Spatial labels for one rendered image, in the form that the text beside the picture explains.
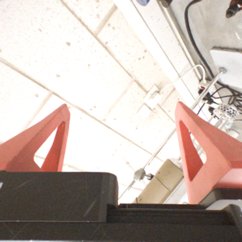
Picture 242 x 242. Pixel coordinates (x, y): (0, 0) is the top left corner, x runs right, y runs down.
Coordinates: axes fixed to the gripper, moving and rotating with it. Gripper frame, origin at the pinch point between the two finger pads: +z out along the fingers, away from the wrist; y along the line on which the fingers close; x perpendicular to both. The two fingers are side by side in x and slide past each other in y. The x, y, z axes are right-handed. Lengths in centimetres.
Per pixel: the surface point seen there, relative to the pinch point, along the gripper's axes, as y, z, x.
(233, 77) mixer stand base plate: -39, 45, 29
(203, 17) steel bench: -23, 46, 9
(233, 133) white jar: -70, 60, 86
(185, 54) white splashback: -24, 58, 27
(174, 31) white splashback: -18, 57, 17
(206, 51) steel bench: -29, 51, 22
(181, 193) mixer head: -15.5, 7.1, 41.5
